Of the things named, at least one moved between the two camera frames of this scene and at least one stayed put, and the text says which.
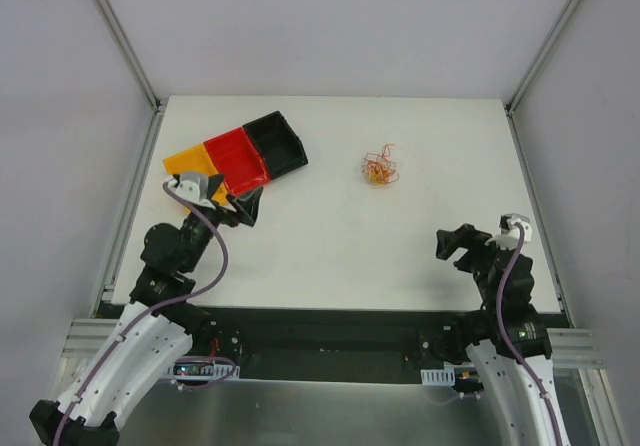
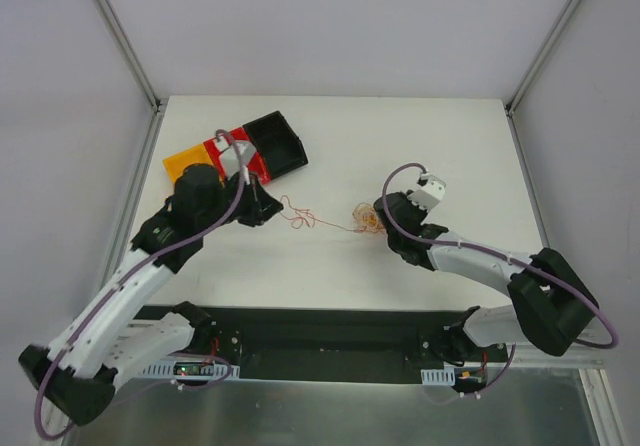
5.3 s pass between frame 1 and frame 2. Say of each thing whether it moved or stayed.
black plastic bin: stayed
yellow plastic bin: stayed
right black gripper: moved
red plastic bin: stayed
